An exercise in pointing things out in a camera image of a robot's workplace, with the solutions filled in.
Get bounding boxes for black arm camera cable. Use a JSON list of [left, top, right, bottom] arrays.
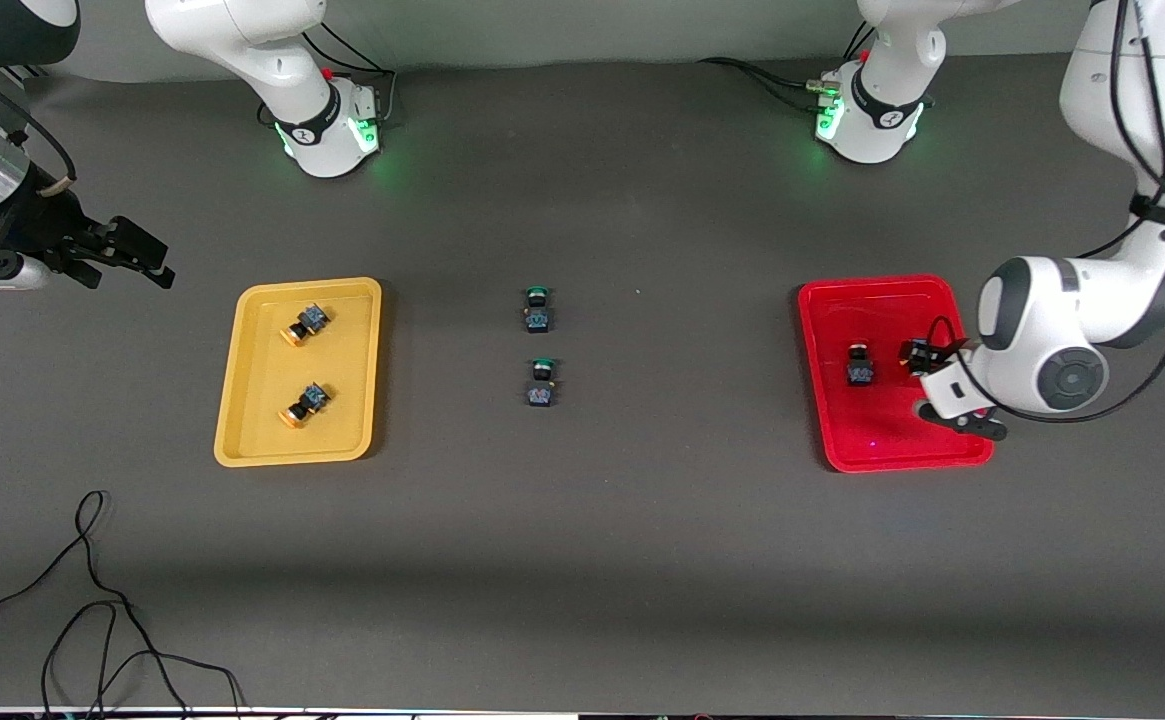
[[927, 0, 1165, 426], [0, 60, 79, 197]]

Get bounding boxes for yellow plastic tray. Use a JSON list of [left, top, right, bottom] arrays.
[[213, 277, 383, 468]]

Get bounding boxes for red plastic tray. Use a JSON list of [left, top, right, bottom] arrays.
[[797, 274, 995, 473]]

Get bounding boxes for black right arm base cables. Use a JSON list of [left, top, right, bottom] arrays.
[[257, 20, 398, 131]]

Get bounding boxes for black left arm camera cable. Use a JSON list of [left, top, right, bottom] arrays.
[[927, 0, 1165, 426]]

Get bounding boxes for black left arm base cables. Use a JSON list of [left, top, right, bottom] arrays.
[[697, 20, 878, 113]]

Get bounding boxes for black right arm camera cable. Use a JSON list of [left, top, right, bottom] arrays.
[[0, 60, 79, 197]]

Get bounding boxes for dark grey table mat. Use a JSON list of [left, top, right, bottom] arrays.
[[0, 35, 1165, 716]]

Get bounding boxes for black arm base cables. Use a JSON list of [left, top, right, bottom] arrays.
[[697, 20, 878, 113], [257, 20, 398, 131]]

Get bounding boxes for thin black loose cable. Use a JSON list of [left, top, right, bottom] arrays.
[[0, 490, 248, 720]]

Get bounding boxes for yellow push button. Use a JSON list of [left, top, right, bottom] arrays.
[[278, 303, 332, 349], [277, 382, 331, 429]]

